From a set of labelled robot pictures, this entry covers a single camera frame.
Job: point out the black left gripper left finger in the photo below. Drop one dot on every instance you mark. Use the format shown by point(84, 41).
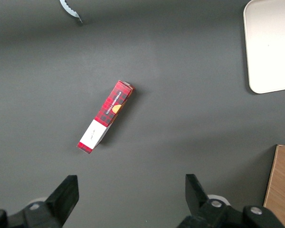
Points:
point(61, 199)

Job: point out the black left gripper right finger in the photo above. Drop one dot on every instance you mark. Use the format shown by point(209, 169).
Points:
point(197, 197)

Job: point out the cream plastic tray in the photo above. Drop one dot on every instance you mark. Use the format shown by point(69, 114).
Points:
point(270, 45)

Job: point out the light wooden board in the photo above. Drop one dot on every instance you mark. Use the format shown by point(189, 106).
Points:
point(281, 187)

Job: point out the red tartan shortbread box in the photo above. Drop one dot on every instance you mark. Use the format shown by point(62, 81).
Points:
point(106, 116)

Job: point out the pale blue scalloped object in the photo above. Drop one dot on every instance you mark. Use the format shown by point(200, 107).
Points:
point(70, 10)

